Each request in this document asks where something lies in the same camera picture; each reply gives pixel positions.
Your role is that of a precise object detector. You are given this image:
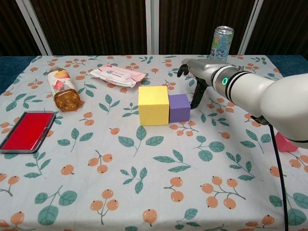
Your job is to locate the large yellow foam cube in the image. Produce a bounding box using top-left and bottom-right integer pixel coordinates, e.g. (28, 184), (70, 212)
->
(138, 86), (170, 127)

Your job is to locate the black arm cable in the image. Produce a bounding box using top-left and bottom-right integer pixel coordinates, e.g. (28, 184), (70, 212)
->
(250, 115), (290, 231)

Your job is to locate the pink small block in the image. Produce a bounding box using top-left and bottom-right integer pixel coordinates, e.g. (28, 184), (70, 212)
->
(274, 131), (299, 153)

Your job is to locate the floral leaf print tablecloth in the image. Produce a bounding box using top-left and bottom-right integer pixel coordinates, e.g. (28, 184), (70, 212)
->
(0, 55), (308, 231)

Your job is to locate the light blue drink can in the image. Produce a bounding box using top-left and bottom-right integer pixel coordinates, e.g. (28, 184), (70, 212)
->
(207, 26), (235, 64)

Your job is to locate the red ink pad case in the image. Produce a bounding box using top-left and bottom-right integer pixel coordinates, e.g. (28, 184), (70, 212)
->
(0, 110), (57, 154)

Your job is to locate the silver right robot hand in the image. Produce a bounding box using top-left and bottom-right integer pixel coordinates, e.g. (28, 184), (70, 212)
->
(177, 58), (226, 111)

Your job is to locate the dark pleated divider panel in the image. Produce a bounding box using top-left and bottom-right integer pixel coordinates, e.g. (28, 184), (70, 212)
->
(0, 0), (53, 57)
(23, 0), (154, 56)
(238, 0), (308, 56)
(146, 0), (264, 56)

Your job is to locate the blue table cover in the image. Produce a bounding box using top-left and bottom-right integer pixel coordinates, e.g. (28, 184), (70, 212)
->
(0, 55), (308, 95)

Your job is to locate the medium purple foam cube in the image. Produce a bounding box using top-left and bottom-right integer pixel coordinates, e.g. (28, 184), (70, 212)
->
(168, 93), (192, 124)

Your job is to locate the peach tea plastic bottle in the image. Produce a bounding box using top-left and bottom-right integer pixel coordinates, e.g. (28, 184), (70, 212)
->
(46, 67), (81, 113)

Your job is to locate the pink wet wipes pack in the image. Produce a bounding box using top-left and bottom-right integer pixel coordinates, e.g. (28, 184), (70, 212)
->
(89, 64), (148, 89)

